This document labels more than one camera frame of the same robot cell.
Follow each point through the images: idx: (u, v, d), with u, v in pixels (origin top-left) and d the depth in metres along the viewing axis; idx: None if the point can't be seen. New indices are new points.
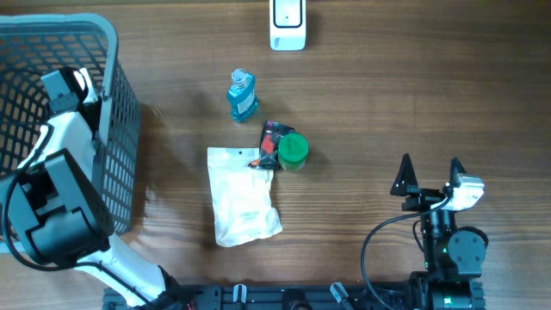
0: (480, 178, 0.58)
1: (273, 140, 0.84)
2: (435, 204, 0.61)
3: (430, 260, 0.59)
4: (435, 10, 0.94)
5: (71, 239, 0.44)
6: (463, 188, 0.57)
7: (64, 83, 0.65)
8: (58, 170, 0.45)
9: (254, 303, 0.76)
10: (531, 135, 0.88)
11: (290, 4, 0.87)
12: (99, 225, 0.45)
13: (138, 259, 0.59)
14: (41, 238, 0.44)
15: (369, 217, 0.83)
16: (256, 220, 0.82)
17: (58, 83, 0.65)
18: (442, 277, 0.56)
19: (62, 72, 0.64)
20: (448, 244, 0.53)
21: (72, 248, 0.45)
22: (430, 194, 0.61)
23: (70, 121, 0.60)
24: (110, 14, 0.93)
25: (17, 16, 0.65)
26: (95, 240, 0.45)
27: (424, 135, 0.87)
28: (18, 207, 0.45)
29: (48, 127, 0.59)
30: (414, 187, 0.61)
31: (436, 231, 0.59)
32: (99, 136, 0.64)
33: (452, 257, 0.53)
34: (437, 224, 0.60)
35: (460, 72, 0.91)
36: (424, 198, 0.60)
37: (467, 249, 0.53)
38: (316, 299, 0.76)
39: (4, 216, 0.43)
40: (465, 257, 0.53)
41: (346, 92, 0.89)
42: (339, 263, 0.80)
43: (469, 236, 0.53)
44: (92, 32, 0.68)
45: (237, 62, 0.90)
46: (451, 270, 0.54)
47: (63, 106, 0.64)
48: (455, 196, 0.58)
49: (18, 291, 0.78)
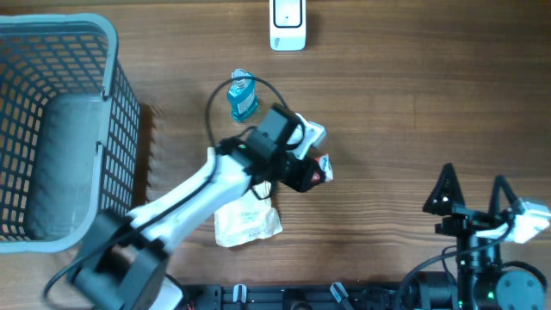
0: (546, 208, 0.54)
1: None
2: (490, 234, 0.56)
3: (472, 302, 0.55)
4: (435, 9, 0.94)
5: (148, 256, 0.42)
6: (527, 217, 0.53)
7: (282, 139, 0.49)
8: (188, 218, 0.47)
9: (254, 303, 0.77)
10: (531, 135, 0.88)
11: (290, 4, 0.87)
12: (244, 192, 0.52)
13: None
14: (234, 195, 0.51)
15: (369, 217, 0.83)
16: (256, 220, 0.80)
17: (272, 129, 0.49)
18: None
19: (277, 109, 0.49)
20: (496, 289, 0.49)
21: (135, 294, 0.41)
22: (478, 219, 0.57)
23: (238, 182, 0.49)
24: (111, 13, 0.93)
25: (17, 16, 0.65)
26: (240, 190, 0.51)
27: (424, 135, 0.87)
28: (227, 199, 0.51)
29: (223, 152, 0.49)
30: (461, 207, 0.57)
31: (475, 263, 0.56)
32: (86, 140, 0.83)
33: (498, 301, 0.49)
34: (478, 256, 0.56)
35: (460, 72, 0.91)
36: (470, 223, 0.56)
37: (518, 295, 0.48)
38: (316, 299, 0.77)
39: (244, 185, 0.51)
40: (518, 304, 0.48)
41: (346, 93, 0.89)
42: (339, 263, 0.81)
43: (523, 278, 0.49)
44: (91, 33, 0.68)
45: (237, 62, 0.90)
46: None
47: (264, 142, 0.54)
48: (516, 226, 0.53)
49: (17, 291, 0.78)
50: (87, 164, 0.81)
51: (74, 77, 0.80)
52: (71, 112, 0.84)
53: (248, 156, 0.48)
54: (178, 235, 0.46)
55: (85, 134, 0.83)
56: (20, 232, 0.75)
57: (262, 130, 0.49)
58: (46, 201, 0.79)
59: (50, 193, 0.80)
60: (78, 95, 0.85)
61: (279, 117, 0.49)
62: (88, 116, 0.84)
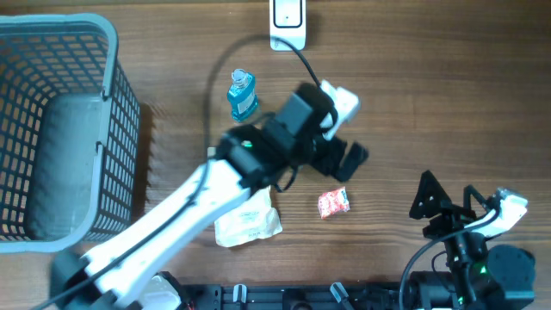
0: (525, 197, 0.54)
1: None
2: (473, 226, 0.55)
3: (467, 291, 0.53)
4: (435, 9, 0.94)
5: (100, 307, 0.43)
6: (507, 201, 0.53)
7: (305, 126, 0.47)
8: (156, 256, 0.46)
9: (254, 303, 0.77)
10: (531, 135, 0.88)
11: (290, 3, 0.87)
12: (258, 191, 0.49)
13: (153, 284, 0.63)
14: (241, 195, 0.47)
15: (369, 217, 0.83)
16: (256, 220, 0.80)
17: (294, 116, 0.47)
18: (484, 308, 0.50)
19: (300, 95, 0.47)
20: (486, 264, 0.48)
21: None
22: (464, 214, 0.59)
23: (222, 203, 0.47)
24: (110, 13, 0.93)
25: (17, 17, 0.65)
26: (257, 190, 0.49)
27: (424, 135, 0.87)
28: (204, 219, 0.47)
29: (218, 158, 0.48)
30: (446, 202, 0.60)
31: (464, 254, 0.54)
32: (85, 140, 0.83)
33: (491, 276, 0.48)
34: (467, 247, 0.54)
35: (460, 72, 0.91)
36: (458, 218, 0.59)
37: (508, 267, 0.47)
38: (316, 299, 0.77)
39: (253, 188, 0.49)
40: (510, 276, 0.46)
41: (346, 93, 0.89)
42: (339, 263, 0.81)
43: (513, 251, 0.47)
44: (91, 33, 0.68)
45: (237, 62, 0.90)
46: (494, 296, 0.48)
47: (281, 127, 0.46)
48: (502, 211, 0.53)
49: (17, 291, 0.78)
50: (87, 164, 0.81)
51: (74, 77, 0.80)
52: (71, 112, 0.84)
53: (255, 155, 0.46)
54: (139, 276, 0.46)
55: (84, 134, 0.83)
56: (20, 232, 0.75)
57: (281, 120, 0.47)
58: (46, 201, 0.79)
59: (50, 193, 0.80)
60: (78, 95, 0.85)
61: (302, 102, 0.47)
62: (88, 116, 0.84)
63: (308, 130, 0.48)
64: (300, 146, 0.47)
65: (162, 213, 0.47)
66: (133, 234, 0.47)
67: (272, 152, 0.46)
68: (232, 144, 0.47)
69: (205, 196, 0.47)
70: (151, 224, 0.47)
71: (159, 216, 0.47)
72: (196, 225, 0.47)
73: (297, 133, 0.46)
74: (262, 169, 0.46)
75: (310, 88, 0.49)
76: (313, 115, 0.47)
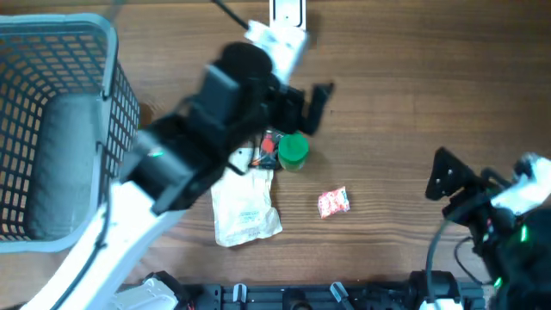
0: None
1: (273, 140, 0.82)
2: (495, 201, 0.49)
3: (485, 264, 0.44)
4: (435, 9, 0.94)
5: None
6: (541, 166, 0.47)
7: (232, 104, 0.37)
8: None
9: (254, 303, 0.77)
10: (531, 135, 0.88)
11: (290, 4, 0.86)
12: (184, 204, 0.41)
13: (145, 293, 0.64)
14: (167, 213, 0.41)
15: (369, 217, 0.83)
16: (255, 220, 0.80)
17: (218, 96, 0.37)
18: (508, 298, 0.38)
19: (222, 68, 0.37)
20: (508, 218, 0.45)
21: None
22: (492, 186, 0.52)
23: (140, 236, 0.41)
24: (110, 13, 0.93)
25: (17, 17, 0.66)
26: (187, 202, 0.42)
27: (424, 134, 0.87)
28: (121, 258, 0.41)
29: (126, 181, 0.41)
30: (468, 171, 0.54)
31: (492, 230, 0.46)
32: (85, 140, 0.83)
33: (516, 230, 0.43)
34: (493, 223, 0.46)
35: (460, 71, 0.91)
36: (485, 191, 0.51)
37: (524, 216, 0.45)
38: (316, 299, 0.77)
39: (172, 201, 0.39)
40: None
41: (346, 92, 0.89)
42: (339, 263, 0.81)
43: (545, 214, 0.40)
44: (91, 33, 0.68)
45: None
46: (541, 266, 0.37)
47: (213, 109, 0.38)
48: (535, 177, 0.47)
49: (18, 291, 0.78)
50: (87, 164, 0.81)
51: (74, 77, 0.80)
52: (71, 112, 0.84)
53: (174, 161, 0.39)
54: None
55: (84, 134, 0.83)
56: (20, 232, 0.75)
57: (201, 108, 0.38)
58: (46, 201, 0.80)
59: (51, 193, 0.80)
60: (78, 95, 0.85)
61: (223, 76, 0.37)
62: (88, 116, 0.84)
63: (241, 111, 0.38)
64: (231, 139, 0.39)
65: (69, 269, 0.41)
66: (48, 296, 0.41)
67: (191, 154, 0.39)
68: (145, 149, 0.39)
69: (115, 232, 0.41)
70: (65, 275, 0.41)
71: (72, 264, 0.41)
72: (115, 263, 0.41)
73: (226, 121, 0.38)
74: (188, 174, 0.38)
75: (238, 56, 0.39)
76: (242, 92, 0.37)
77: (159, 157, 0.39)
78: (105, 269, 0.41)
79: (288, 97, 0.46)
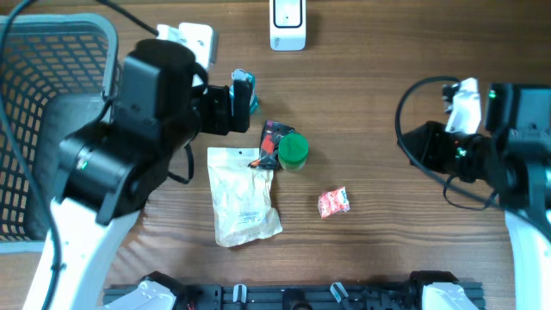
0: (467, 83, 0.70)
1: (272, 139, 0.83)
2: (446, 127, 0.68)
3: (492, 167, 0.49)
4: (435, 9, 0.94)
5: None
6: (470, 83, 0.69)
7: (162, 87, 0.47)
8: None
9: (254, 303, 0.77)
10: None
11: (290, 4, 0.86)
12: (120, 209, 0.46)
13: (141, 294, 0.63)
14: (104, 215, 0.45)
15: (369, 217, 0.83)
16: (256, 220, 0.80)
17: (139, 83, 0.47)
18: (541, 193, 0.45)
19: (138, 59, 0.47)
20: (517, 117, 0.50)
21: None
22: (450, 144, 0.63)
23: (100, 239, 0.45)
24: (110, 13, 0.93)
25: (17, 17, 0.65)
26: (129, 203, 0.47)
27: None
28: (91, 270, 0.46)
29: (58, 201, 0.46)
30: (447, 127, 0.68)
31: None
32: None
33: (525, 133, 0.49)
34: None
35: (460, 72, 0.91)
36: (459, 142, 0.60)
37: (543, 117, 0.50)
38: (316, 299, 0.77)
39: (112, 202, 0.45)
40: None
41: (346, 92, 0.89)
42: (339, 263, 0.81)
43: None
44: (91, 33, 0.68)
45: (237, 62, 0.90)
46: None
47: (135, 92, 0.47)
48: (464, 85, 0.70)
49: (17, 292, 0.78)
50: None
51: (74, 77, 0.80)
52: (71, 112, 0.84)
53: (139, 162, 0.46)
54: None
55: None
56: (20, 232, 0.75)
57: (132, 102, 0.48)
58: (46, 201, 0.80)
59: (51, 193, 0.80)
60: (77, 95, 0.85)
61: (143, 66, 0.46)
62: (88, 116, 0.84)
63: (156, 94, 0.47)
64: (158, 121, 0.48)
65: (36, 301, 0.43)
66: None
67: (88, 172, 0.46)
68: (72, 158, 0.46)
69: (69, 250, 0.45)
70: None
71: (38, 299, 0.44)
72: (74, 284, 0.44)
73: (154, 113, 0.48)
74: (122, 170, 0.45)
75: (151, 48, 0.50)
76: (165, 75, 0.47)
77: (84, 168, 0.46)
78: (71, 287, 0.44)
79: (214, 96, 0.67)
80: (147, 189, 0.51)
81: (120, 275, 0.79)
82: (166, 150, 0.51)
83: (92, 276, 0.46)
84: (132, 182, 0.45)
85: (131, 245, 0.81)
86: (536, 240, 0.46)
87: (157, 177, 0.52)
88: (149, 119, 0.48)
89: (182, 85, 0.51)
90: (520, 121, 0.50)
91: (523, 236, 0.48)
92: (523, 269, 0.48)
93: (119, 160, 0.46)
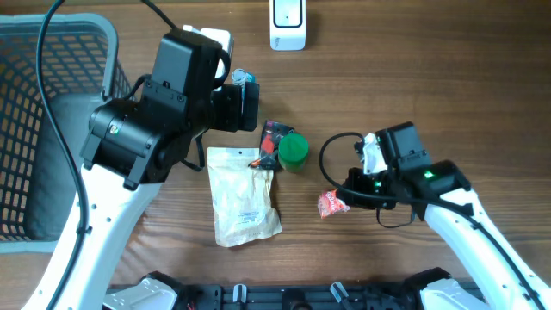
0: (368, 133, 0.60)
1: (273, 140, 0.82)
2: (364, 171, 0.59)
3: (395, 189, 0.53)
4: (435, 9, 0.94)
5: None
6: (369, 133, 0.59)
7: (194, 66, 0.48)
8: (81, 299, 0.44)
9: (254, 303, 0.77)
10: (530, 135, 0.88)
11: (290, 4, 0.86)
12: (149, 174, 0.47)
13: (144, 290, 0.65)
14: (134, 178, 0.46)
15: (369, 217, 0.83)
16: (256, 220, 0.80)
17: (174, 63, 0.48)
18: (431, 190, 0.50)
19: (172, 40, 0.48)
20: (399, 147, 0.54)
21: None
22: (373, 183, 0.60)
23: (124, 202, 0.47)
24: (111, 13, 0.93)
25: (17, 17, 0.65)
26: (157, 170, 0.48)
27: (424, 135, 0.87)
28: (115, 233, 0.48)
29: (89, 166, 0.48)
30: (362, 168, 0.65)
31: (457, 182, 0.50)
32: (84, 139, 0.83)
33: (409, 158, 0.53)
34: None
35: (460, 72, 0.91)
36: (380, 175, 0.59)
37: (416, 139, 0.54)
38: (316, 299, 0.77)
39: (145, 165, 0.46)
40: None
41: (346, 92, 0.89)
42: (339, 263, 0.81)
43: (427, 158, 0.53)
44: (91, 33, 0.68)
45: (237, 62, 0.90)
46: None
47: (165, 71, 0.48)
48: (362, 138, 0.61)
49: (17, 291, 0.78)
50: None
51: (74, 77, 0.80)
52: (71, 112, 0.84)
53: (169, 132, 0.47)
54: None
55: (83, 133, 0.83)
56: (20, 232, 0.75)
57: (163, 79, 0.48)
58: (46, 201, 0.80)
59: (51, 193, 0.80)
60: (77, 95, 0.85)
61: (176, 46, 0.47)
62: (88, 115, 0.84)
63: (188, 72, 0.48)
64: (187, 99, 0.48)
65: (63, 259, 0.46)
66: (50, 284, 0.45)
67: (120, 137, 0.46)
68: (105, 127, 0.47)
69: (95, 213, 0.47)
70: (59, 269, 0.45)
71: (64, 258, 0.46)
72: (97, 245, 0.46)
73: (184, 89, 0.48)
74: (152, 139, 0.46)
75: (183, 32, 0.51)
76: (200, 54, 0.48)
77: (118, 133, 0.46)
78: (95, 250, 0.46)
79: (227, 93, 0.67)
80: (173, 161, 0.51)
81: (120, 275, 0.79)
82: (189, 126, 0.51)
83: (116, 244, 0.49)
84: (159, 150, 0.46)
85: (132, 245, 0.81)
86: (444, 215, 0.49)
87: (180, 151, 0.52)
88: (176, 94, 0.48)
89: (210, 70, 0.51)
90: (401, 150, 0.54)
91: (436, 219, 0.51)
92: (461, 249, 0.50)
93: (147, 129, 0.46)
